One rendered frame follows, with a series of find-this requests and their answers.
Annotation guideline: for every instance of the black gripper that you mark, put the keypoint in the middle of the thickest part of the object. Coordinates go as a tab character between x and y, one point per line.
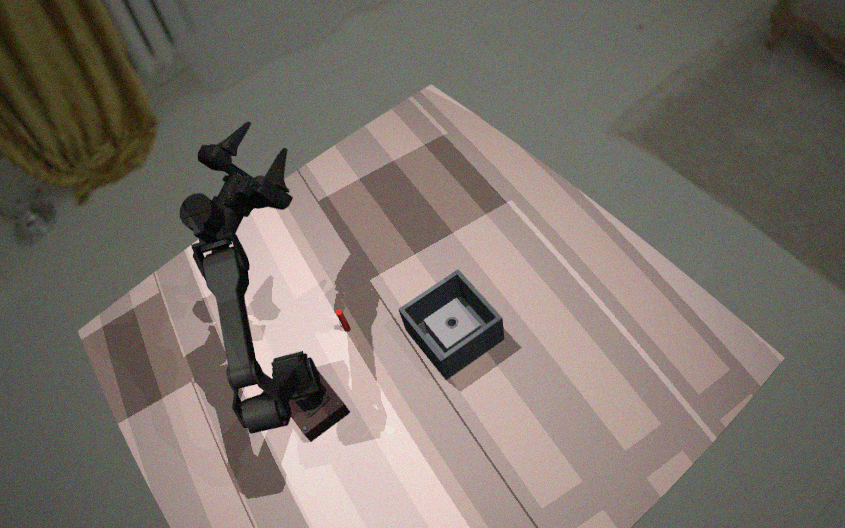
218	157

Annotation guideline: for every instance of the dark red cylinder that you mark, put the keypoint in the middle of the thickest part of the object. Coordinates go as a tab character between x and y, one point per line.
343	320

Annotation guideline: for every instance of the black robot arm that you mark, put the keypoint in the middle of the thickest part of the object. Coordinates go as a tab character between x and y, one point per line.
226	273

